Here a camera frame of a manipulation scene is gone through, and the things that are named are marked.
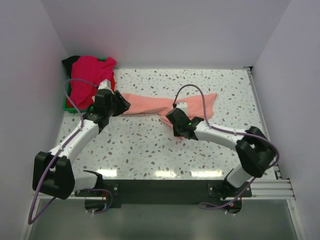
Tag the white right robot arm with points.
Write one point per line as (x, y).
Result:
(255, 152)

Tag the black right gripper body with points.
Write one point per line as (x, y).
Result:
(177, 131)

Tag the black t-shirt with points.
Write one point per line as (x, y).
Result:
(68, 63)

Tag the green plastic bin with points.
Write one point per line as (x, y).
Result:
(67, 106)

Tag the aluminium frame rail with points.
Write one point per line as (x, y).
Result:
(272, 187)

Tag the magenta t-shirt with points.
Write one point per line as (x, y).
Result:
(91, 72)

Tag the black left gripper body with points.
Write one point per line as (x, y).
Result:
(109, 111)

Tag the red t-shirt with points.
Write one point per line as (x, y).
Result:
(112, 83)

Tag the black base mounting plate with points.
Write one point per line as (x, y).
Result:
(95, 199)

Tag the salmon pink t-shirt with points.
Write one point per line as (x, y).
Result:
(196, 104)

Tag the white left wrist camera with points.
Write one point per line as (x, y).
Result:
(105, 85)

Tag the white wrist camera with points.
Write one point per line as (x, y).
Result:
(105, 85)
(183, 107)

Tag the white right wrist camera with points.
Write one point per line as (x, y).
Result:
(183, 107)

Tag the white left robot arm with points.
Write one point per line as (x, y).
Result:
(53, 172)

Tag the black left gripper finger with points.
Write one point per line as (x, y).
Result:
(115, 109)
(123, 105)

